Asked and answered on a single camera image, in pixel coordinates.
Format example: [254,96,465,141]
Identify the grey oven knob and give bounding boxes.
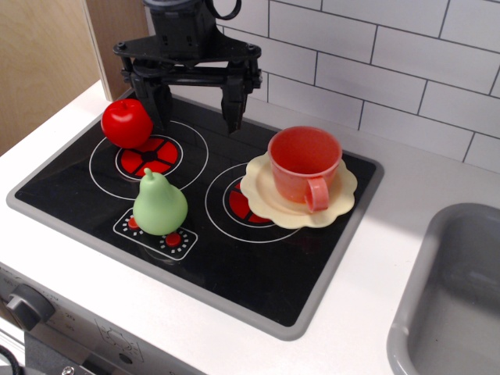
[6,284,55,331]

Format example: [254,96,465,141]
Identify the red plastic toy cup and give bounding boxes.
[267,126,342,213]

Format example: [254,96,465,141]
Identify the grey oven control panel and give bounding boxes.
[1,265,201,374]

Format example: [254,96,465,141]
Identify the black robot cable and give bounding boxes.
[205,0,242,21]

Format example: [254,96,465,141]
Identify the grey toy sink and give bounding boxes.
[387,203,499,374]

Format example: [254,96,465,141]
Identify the red toy apple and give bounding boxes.
[101,98,153,148]

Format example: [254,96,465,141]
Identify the wooden side panel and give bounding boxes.
[1,1,148,152]

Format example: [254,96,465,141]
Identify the cream scalloped toy plate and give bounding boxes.
[241,154,358,229]

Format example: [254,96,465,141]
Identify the green toy pear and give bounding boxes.
[133,168,188,236]

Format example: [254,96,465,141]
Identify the black cable at bottom left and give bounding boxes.
[0,345,20,375]

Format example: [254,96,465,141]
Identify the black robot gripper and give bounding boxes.
[113,9,262,134]

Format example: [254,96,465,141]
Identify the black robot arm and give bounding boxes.
[113,1,262,133]

